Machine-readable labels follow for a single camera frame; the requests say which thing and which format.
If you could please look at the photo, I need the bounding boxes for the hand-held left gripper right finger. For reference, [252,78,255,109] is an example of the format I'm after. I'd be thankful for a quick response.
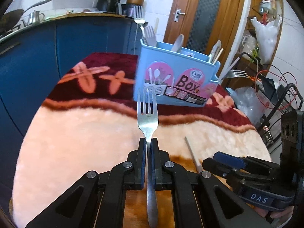
[151,138,273,228]

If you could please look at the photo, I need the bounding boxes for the metal knife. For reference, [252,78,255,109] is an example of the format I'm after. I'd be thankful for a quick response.
[185,136,205,173]

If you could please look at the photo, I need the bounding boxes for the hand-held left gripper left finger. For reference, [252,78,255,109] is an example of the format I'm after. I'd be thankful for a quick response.
[25,138,148,228]

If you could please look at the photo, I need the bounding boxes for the light blue utensil box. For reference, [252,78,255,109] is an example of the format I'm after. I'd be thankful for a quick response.
[133,39,221,106]

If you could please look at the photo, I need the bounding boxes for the white plastic bag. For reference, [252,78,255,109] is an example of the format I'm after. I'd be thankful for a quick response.
[250,17,283,63]

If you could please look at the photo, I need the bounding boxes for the beige plastic spoon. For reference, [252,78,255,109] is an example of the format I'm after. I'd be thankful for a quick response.
[171,34,184,53]

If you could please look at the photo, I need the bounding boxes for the red cable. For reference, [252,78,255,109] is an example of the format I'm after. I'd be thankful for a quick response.
[255,64,298,110]

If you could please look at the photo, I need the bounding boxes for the blue kitchen cabinet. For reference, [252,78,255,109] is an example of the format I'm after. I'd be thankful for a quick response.
[0,17,143,195]

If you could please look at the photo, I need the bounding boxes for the beige plastic chopstick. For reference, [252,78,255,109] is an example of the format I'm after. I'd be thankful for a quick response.
[209,40,222,63]

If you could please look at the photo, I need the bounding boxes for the metal fork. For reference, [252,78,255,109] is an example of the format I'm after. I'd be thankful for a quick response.
[224,69,247,79]
[134,5,146,40]
[137,87,159,228]

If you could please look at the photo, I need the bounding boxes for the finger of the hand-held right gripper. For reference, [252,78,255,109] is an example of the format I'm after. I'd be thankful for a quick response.
[202,157,269,184]
[213,151,282,173]

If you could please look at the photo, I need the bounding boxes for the wooden door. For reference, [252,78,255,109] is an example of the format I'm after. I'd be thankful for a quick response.
[164,0,246,53]

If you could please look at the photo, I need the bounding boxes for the floral plush blanket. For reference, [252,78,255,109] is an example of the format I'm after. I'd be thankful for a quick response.
[11,52,272,228]

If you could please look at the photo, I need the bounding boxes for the black wok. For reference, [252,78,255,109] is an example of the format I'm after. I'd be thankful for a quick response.
[0,0,55,37]

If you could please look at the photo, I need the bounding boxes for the metal kettle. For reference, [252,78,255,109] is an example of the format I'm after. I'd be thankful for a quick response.
[21,10,45,26]

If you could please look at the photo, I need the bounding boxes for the clear plastic bags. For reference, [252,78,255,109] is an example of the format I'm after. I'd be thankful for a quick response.
[234,87,260,126]

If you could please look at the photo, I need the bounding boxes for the black wire rack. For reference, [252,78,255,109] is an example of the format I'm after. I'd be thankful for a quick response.
[255,70,304,152]

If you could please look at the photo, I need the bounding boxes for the metal door handle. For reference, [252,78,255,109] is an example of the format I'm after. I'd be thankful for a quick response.
[174,8,186,22]

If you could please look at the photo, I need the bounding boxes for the black air fryer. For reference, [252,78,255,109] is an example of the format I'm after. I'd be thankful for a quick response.
[96,0,122,13]

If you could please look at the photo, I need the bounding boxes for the person's right hand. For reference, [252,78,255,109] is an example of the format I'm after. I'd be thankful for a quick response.
[253,204,296,226]

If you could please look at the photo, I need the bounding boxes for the beige plastic fork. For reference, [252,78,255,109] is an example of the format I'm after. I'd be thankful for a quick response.
[142,26,157,47]

